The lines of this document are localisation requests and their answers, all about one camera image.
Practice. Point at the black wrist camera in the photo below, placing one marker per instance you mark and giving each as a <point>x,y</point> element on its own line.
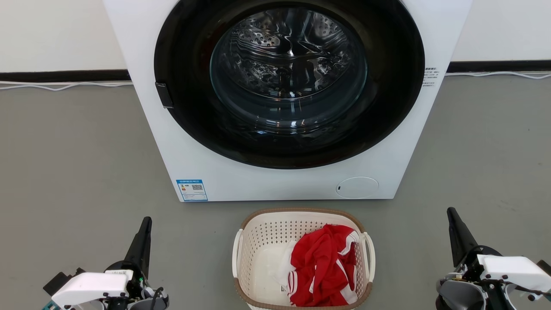
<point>60,280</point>
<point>545,267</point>

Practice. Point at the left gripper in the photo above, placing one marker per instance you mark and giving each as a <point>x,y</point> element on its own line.
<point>94,286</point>

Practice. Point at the steel washer drum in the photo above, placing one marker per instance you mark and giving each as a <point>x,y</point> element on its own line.
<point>275,43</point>

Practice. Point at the blue energy label sticker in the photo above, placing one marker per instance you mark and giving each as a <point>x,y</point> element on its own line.
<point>192,190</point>

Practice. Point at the white garment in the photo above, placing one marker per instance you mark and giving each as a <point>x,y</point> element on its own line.
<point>286,258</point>

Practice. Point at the cream perforated laundry basket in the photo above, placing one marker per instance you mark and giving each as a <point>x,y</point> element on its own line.
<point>267,241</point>

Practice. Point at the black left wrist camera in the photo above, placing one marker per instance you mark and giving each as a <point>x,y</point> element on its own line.
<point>60,280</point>

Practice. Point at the red white-striped garment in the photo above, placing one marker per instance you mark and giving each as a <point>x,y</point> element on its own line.
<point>318,267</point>

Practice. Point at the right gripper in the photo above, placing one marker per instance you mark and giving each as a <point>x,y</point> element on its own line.
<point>512,271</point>

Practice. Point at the white front-load washing machine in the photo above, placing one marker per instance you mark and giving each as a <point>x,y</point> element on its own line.
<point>258,185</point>

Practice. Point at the round white filter cover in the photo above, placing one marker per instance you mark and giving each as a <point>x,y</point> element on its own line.
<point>357,187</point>

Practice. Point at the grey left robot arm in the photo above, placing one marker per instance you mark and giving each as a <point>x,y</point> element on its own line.
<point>144,304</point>

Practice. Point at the black round washer door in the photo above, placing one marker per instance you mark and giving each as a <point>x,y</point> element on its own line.
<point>181,64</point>

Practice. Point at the small text sticker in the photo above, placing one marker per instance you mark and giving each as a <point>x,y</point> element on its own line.
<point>430,77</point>

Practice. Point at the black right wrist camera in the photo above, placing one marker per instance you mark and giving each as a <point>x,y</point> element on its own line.
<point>545,267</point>

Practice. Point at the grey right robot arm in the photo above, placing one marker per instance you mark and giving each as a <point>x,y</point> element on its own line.
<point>458,295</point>

